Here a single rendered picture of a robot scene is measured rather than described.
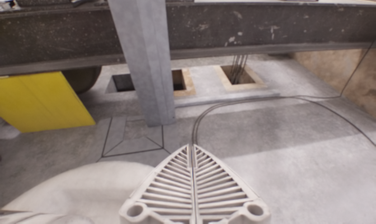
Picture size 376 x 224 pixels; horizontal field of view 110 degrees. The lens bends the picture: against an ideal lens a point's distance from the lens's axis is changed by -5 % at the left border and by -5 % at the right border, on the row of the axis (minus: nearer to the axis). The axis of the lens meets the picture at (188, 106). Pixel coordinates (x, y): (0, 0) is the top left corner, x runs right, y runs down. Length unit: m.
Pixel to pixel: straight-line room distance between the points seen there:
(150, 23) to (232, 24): 0.44
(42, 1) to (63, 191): 0.71
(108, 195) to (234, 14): 0.88
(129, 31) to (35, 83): 0.60
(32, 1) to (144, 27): 0.47
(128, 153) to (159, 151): 0.17
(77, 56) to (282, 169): 1.22
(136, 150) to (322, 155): 1.06
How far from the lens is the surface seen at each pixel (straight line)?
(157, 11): 0.62
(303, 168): 1.02
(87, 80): 1.37
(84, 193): 0.52
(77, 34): 0.89
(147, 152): 0.86
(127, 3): 0.62
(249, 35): 0.94
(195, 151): 0.16
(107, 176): 0.48
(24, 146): 1.33
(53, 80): 0.98
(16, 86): 1.11
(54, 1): 0.87
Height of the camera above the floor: 0.76
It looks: 44 degrees down
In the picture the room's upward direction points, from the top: straight up
